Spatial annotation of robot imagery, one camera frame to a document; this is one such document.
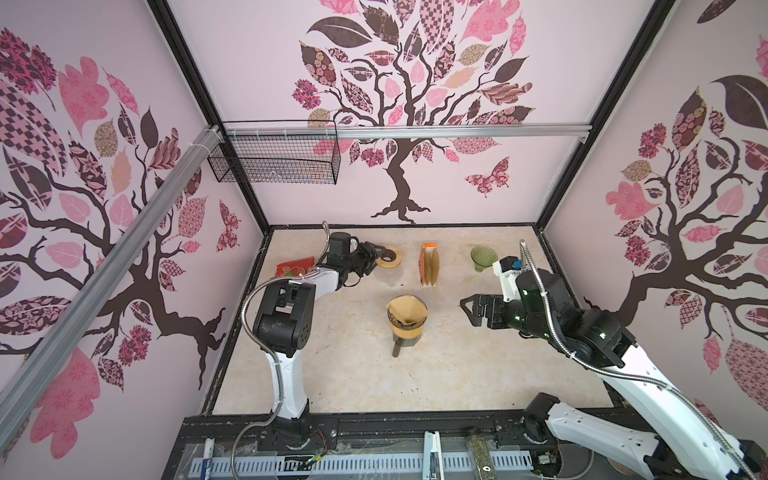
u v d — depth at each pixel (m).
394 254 1.00
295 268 1.01
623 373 0.40
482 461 0.67
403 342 0.82
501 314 0.57
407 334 0.81
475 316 0.58
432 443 0.70
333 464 0.70
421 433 0.72
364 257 0.88
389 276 0.98
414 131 0.94
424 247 1.03
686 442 0.37
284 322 0.53
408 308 0.80
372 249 0.90
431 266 1.04
